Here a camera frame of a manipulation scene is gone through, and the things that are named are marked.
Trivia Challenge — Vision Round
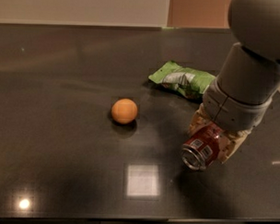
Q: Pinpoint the green chip bag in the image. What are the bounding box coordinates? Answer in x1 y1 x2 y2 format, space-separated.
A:
148 61 215 100

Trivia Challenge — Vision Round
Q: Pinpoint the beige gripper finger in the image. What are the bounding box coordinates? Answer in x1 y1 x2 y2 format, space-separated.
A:
188 104 212 136
217 130 251 163

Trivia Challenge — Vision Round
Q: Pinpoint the orange fruit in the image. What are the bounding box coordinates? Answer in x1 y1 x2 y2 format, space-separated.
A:
111 99 138 124

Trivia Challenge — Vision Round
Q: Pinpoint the red coke can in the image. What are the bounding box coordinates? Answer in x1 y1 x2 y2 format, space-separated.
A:
181 123 222 171

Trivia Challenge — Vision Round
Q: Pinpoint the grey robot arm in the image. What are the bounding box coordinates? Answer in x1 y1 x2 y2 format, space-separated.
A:
189 0 280 163

